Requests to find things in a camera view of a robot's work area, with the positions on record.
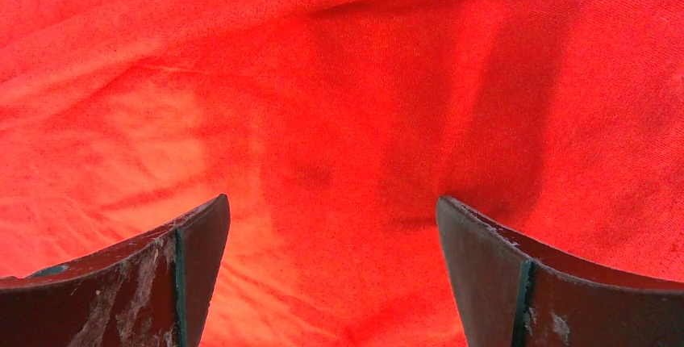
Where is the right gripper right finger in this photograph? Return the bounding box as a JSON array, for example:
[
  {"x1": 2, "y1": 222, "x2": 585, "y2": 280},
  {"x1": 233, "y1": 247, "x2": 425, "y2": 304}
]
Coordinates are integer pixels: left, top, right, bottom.
[{"x1": 436, "y1": 196, "x2": 683, "y2": 346}]

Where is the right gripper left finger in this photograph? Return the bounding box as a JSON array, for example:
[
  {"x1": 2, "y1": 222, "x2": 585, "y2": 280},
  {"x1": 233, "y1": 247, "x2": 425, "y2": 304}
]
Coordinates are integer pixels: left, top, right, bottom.
[{"x1": 1, "y1": 194, "x2": 230, "y2": 346}]

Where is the red t-shirt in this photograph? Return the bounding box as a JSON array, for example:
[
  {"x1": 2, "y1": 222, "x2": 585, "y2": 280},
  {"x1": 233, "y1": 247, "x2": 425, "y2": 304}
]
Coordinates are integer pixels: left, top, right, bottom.
[{"x1": 1, "y1": 0, "x2": 683, "y2": 346}]

